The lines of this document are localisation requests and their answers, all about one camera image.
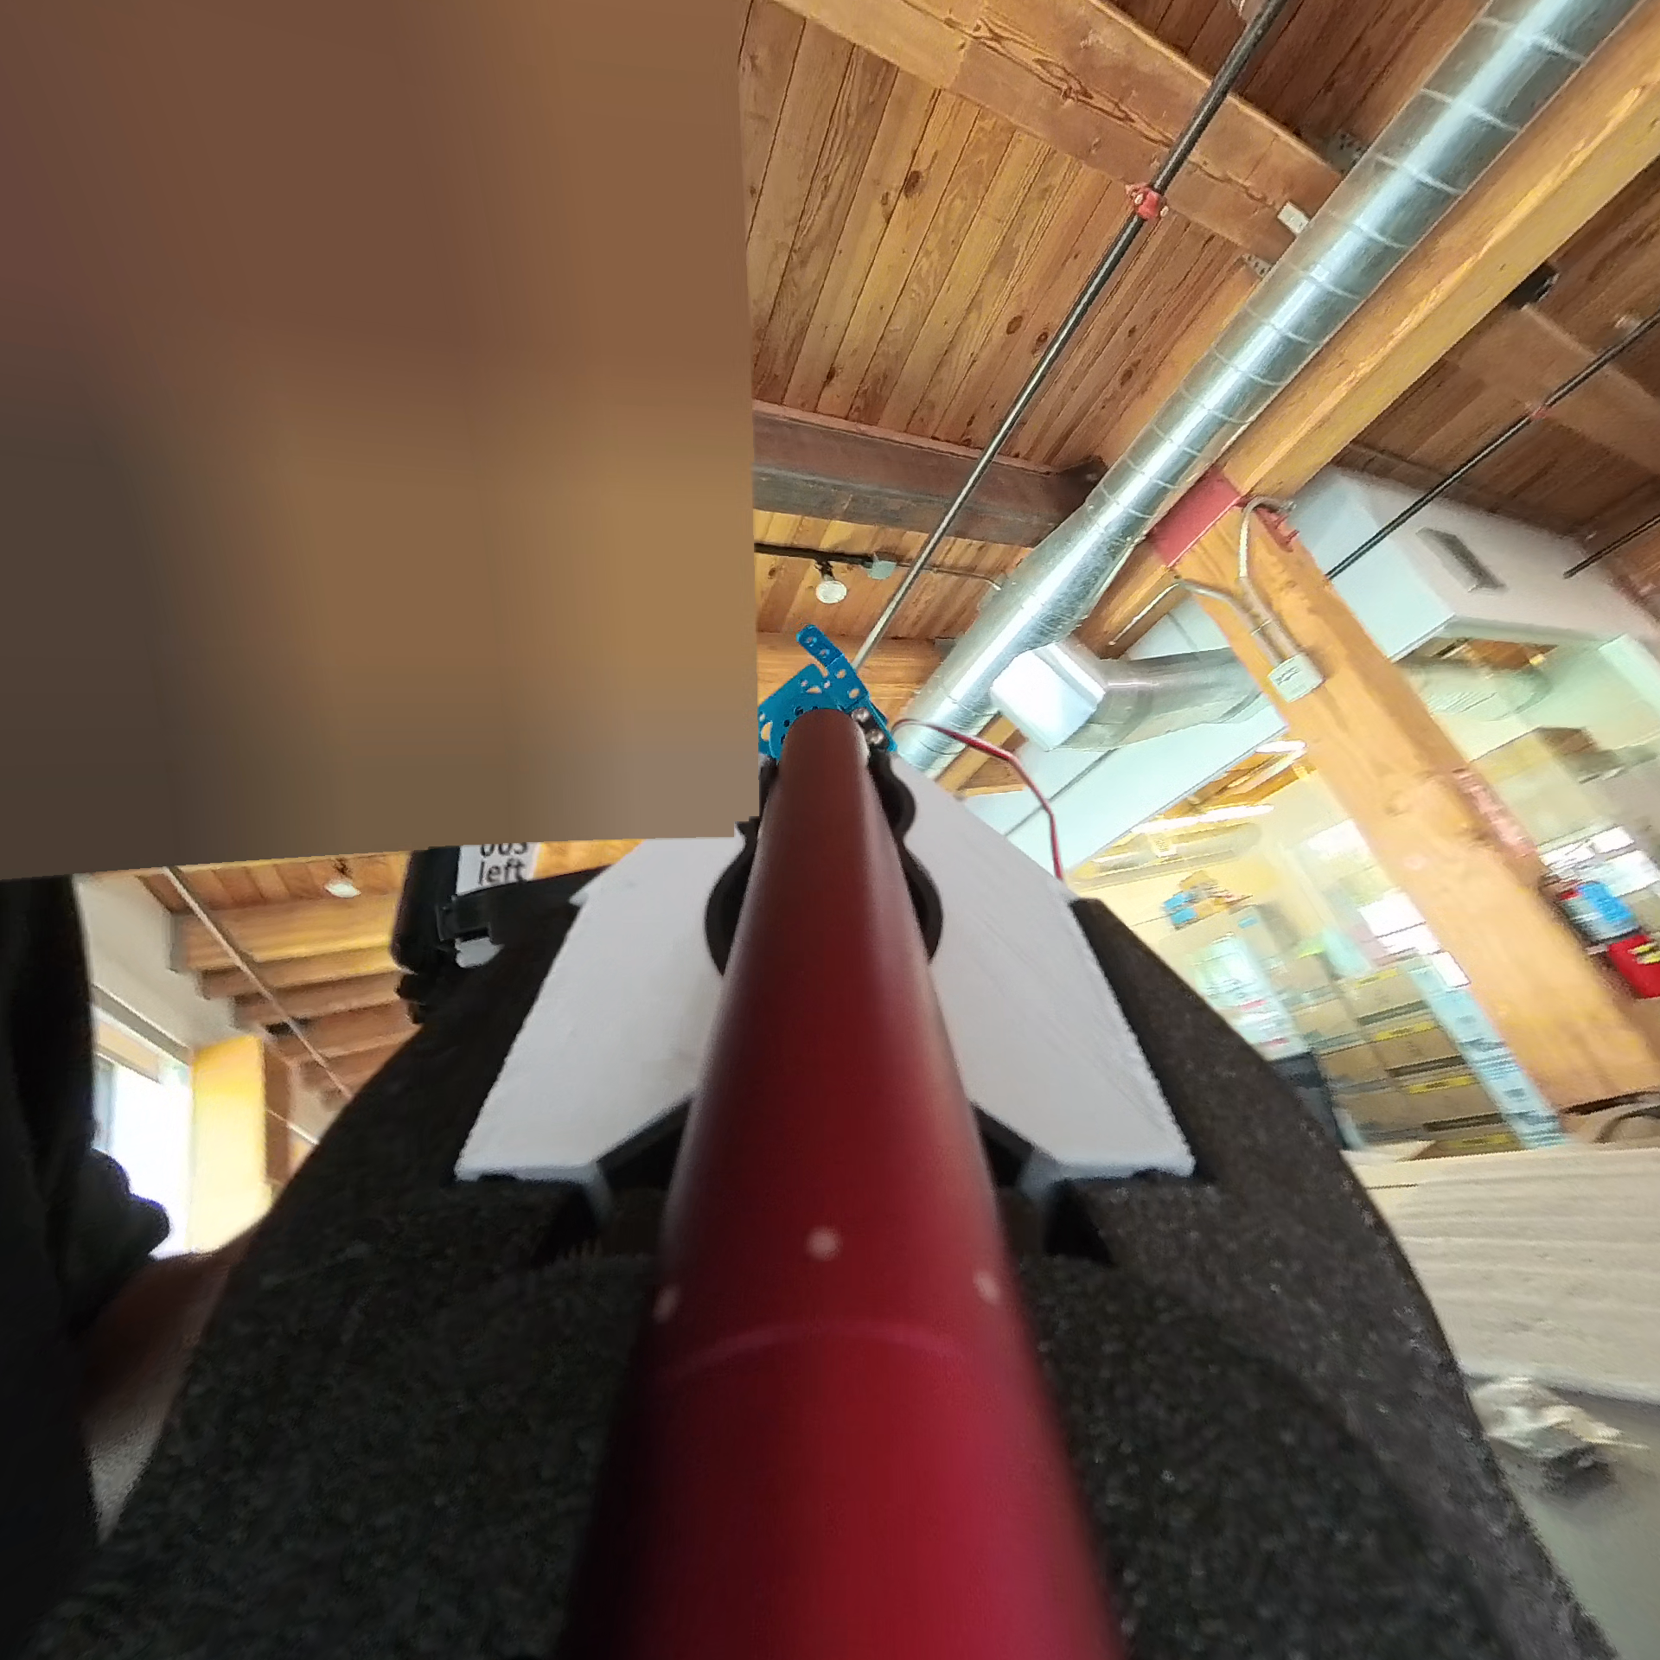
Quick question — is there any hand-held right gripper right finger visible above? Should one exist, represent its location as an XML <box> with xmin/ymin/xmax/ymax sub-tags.
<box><xmin>889</xmin><ymin>761</ymin><xmax>1198</xmax><ymax>1185</ymax></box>

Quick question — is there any stack of cardboard boxes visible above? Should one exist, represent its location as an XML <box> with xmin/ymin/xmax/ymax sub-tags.
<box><xmin>1297</xmin><ymin>958</ymin><xmax>1572</xmax><ymax>1152</ymax></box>

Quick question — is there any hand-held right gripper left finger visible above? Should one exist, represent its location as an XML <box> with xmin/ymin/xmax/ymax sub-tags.
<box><xmin>456</xmin><ymin>833</ymin><xmax>772</xmax><ymax>1188</ymax></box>

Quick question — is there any red metal screwdriver handle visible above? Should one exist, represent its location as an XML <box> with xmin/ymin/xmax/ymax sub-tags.
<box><xmin>570</xmin><ymin>710</ymin><xmax>1123</xmax><ymax>1660</ymax></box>

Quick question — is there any wooden support post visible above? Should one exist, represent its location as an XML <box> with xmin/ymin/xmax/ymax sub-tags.
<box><xmin>1142</xmin><ymin>487</ymin><xmax>1629</xmax><ymax>1111</ymax></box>

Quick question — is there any thin metal ceiling rod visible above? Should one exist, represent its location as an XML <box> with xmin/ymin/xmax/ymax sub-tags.
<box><xmin>850</xmin><ymin>0</ymin><xmax>1294</xmax><ymax>669</ymax></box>

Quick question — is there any blue toy robot arm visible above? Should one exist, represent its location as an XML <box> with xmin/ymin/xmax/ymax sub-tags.
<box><xmin>758</xmin><ymin>625</ymin><xmax>902</xmax><ymax>766</ymax></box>

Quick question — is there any white foam sheet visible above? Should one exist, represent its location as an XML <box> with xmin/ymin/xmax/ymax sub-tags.
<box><xmin>1346</xmin><ymin>1147</ymin><xmax>1660</xmax><ymax>1399</ymax></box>

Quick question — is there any silver air duct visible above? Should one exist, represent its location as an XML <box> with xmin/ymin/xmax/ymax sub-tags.
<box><xmin>896</xmin><ymin>0</ymin><xmax>1623</xmax><ymax>780</ymax></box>

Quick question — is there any red and white servo wire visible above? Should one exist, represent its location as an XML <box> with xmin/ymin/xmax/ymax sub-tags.
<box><xmin>893</xmin><ymin>721</ymin><xmax>1071</xmax><ymax>888</ymax></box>

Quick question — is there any glass window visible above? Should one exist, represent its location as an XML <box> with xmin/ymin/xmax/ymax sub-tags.
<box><xmin>89</xmin><ymin>1022</ymin><xmax>199</xmax><ymax>1263</ymax></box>

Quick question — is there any small clear screw bag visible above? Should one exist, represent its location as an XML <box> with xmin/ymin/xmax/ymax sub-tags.
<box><xmin>1471</xmin><ymin>1372</ymin><xmax>1632</xmax><ymax>1493</ymax></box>

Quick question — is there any person's dark clothing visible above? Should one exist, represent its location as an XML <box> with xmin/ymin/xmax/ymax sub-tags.
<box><xmin>0</xmin><ymin>878</ymin><xmax>172</xmax><ymax>1565</ymax></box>

